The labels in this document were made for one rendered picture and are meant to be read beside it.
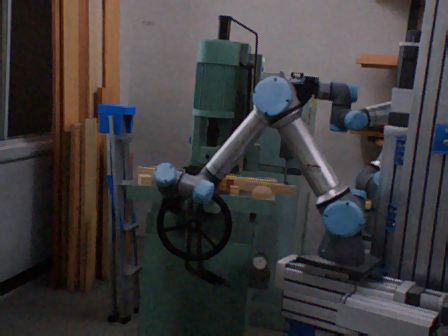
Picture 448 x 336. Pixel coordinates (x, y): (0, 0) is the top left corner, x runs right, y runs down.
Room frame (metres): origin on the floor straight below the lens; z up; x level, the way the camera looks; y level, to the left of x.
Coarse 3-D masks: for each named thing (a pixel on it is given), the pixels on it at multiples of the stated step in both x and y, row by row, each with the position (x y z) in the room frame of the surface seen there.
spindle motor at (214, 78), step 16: (208, 48) 2.71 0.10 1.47; (224, 48) 2.70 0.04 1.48; (240, 48) 2.79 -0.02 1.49; (208, 64) 2.71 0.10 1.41; (224, 64) 2.71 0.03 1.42; (208, 80) 2.71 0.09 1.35; (224, 80) 2.71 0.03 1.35; (208, 96) 2.71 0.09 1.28; (224, 96) 2.71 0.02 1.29; (192, 112) 2.77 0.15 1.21; (208, 112) 2.70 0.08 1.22; (224, 112) 2.71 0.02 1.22
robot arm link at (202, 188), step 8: (184, 176) 2.09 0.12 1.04; (192, 176) 2.10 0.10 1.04; (200, 176) 2.14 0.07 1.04; (176, 184) 2.08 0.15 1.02; (184, 184) 2.07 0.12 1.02; (192, 184) 2.07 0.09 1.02; (200, 184) 2.07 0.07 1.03; (208, 184) 2.08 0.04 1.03; (176, 192) 2.09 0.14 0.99; (184, 192) 2.07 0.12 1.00; (192, 192) 2.07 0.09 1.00; (200, 192) 2.06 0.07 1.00; (208, 192) 2.06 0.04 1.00; (192, 200) 2.09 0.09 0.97; (200, 200) 2.07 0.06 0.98; (208, 200) 2.08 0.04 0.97
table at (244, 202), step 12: (132, 192) 2.65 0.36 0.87; (144, 192) 2.64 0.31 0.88; (156, 192) 2.64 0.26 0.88; (228, 192) 2.68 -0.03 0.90; (240, 192) 2.70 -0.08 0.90; (216, 204) 2.56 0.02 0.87; (228, 204) 2.61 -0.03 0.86; (240, 204) 2.61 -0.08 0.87; (252, 204) 2.60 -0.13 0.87; (264, 204) 2.60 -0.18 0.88
